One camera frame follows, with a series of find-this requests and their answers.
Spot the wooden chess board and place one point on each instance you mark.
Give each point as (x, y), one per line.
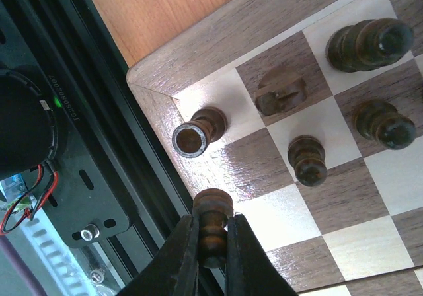
(360, 231)

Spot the black aluminium frame rail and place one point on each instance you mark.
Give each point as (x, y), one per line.
(110, 192)

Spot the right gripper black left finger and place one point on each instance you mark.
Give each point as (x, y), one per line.
(174, 270)

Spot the light blue cable duct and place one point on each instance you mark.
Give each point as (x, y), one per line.
(57, 258)

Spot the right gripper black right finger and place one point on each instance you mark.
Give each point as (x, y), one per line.
(248, 270)

